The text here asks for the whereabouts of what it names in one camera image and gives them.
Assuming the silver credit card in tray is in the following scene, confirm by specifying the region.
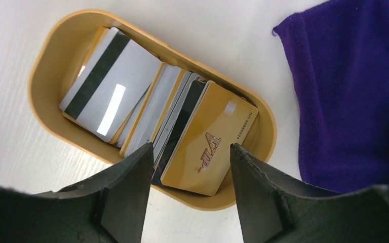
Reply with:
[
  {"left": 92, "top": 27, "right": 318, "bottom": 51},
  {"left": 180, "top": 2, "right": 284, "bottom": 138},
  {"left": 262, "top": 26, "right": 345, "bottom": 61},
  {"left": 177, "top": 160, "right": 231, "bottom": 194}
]
[{"left": 59, "top": 27, "right": 162, "bottom": 142}]

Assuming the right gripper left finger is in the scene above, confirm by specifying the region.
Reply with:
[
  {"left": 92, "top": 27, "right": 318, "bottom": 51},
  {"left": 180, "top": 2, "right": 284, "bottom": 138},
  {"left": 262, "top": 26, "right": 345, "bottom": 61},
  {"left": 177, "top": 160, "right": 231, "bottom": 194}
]
[{"left": 0, "top": 143, "right": 153, "bottom": 242}]

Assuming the purple cloth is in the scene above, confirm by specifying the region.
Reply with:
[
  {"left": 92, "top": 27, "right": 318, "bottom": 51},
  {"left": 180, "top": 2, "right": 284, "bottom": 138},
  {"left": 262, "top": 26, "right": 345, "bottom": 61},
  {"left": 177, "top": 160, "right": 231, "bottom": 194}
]
[{"left": 273, "top": 1, "right": 389, "bottom": 193}]

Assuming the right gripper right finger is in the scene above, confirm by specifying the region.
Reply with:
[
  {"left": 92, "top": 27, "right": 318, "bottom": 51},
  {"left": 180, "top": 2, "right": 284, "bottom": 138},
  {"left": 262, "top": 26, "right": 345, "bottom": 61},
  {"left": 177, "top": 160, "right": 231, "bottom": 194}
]
[{"left": 230, "top": 144, "right": 389, "bottom": 242}]

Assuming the gold VIP card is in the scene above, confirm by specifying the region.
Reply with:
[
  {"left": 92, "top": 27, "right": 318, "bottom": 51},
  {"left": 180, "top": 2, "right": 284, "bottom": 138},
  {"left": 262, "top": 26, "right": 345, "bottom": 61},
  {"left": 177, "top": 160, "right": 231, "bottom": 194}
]
[{"left": 152, "top": 80, "right": 258, "bottom": 196}]

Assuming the oval wooden tray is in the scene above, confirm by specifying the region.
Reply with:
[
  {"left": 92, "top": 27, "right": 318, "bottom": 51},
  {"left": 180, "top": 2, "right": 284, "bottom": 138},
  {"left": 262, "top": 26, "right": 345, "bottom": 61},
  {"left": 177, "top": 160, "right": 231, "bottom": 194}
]
[{"left": 27, "top": 9, "right": 278, "bottom": 212}]

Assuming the gold edged card stack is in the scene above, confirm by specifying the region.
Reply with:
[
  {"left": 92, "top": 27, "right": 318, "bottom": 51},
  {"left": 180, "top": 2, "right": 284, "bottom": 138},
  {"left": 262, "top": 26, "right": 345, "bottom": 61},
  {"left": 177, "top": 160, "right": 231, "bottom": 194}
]
[{"left": 119, "top": 63, "right": 192, "bottom": 157}]

